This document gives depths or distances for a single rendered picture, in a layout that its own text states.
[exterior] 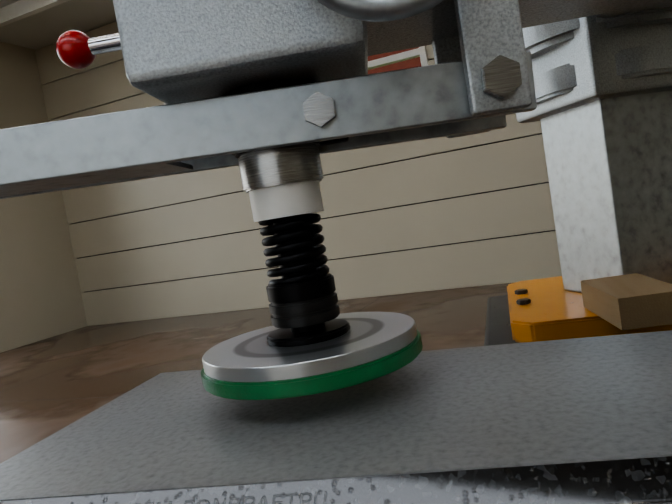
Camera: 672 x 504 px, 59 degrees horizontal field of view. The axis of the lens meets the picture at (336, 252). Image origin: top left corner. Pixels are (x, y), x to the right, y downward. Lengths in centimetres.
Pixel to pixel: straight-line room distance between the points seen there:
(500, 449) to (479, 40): 32
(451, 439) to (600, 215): 84
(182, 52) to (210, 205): 725
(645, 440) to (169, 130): 44
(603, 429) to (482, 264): 613
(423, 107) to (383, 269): 631
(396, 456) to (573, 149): 93
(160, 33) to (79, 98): 861
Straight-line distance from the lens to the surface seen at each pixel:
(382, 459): 43
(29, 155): 60
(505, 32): 53
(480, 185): 650
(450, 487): 41
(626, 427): 46
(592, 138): 122
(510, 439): 44
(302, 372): 50
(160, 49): 51
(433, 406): 52
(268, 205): 56
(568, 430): 45
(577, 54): 119
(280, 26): 50
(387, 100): 53
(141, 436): 60
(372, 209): 679
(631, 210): 122
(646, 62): 120
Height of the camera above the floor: 102
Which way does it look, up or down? 4 degrees down
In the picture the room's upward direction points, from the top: 9 degrees counter-clockwise
